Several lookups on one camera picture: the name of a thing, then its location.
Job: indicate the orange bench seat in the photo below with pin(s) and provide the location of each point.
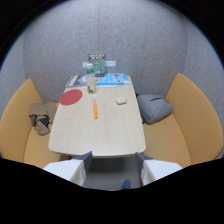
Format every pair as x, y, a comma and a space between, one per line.
23, 130
186, 128

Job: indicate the red round plate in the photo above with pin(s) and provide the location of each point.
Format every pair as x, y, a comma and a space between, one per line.
70, 97

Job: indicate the clear plastic bottle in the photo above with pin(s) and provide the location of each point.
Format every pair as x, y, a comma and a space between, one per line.
91, 79

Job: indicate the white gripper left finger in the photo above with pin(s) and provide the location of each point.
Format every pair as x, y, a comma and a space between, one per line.
71, 168

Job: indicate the light wooden table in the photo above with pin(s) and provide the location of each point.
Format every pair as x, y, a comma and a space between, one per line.
97, 120

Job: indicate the white earbuds case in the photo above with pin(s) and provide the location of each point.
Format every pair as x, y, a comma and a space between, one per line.
121, 100

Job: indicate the khaki jacket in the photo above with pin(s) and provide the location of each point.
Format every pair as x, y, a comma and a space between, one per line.
42, 117

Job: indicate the grey backpack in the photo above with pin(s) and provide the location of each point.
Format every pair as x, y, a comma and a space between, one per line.
154, 107

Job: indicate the blue shoe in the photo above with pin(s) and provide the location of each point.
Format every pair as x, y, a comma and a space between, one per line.
126, 184

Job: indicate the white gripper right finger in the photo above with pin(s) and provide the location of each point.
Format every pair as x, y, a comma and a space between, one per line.
155, 170

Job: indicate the green box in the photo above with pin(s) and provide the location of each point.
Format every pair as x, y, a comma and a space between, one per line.
97, 64

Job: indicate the orange pen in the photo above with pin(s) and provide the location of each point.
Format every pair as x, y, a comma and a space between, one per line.
95, 109

